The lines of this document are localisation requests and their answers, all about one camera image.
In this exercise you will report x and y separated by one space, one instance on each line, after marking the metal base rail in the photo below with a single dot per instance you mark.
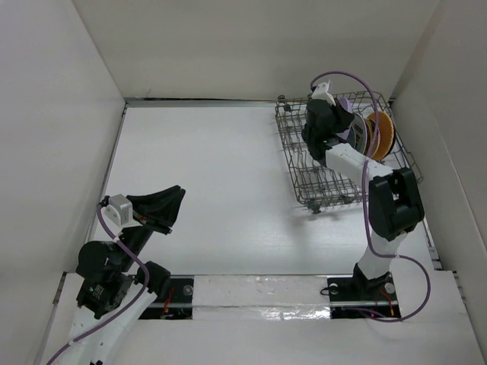
273 297

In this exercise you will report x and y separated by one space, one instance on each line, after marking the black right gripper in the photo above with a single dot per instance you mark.
345 117

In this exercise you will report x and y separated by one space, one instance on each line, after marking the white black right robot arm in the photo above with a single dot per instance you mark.
392 203

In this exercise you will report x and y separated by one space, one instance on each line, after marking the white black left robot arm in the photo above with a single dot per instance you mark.
117 286

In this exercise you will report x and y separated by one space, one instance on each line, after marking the white plate red characters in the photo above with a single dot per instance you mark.
359 130

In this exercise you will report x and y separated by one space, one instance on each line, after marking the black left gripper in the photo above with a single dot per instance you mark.
159 207

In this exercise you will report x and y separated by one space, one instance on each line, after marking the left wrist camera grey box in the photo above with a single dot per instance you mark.
118 209

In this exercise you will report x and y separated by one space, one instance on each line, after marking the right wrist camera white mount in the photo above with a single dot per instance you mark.
322 92

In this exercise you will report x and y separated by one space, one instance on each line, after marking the yellow brown patterned plate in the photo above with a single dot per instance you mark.
372 142

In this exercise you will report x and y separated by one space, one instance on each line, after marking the woven bamboo plate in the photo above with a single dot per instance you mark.
386 137

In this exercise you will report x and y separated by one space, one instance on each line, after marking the lilac purple plate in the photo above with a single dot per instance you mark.
346 105

